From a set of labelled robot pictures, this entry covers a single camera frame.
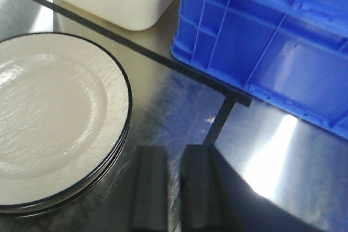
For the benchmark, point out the beige plate black rim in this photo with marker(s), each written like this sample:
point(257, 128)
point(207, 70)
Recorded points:
point(65, 103)

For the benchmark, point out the right blue plastic crate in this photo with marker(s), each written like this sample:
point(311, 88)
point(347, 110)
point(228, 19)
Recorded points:
point(289, 53)

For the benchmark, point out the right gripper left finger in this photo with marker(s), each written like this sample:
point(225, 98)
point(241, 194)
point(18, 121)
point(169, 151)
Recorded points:
point(150, 192)

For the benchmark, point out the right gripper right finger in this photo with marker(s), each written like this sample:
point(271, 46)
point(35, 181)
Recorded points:
point(204, 204)

